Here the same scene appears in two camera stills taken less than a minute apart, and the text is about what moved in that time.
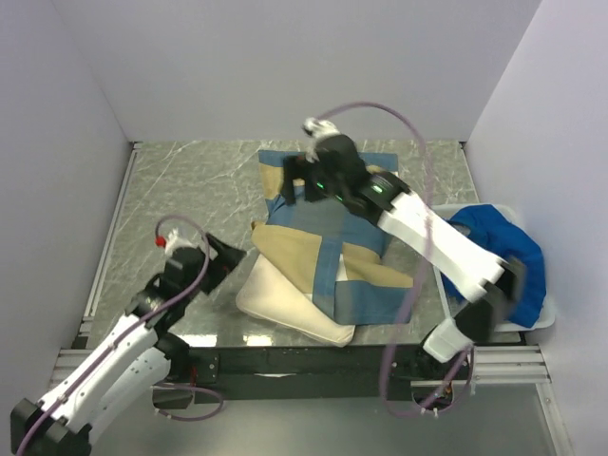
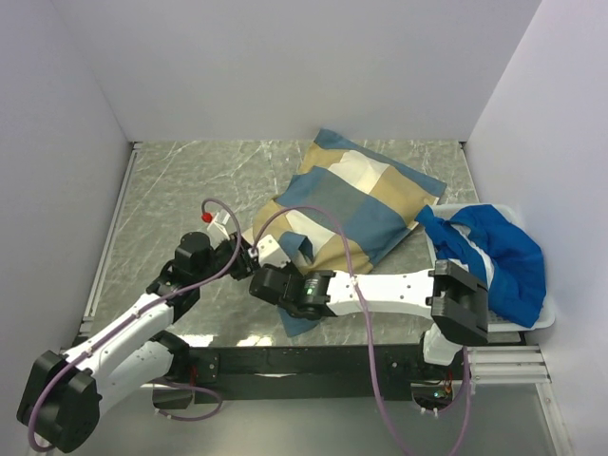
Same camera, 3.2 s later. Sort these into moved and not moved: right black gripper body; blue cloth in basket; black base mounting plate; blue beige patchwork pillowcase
Moved: right black gripper body; blue beige patchwork pillowcase
Not moved: blue cloth in basket; black base mounting plate
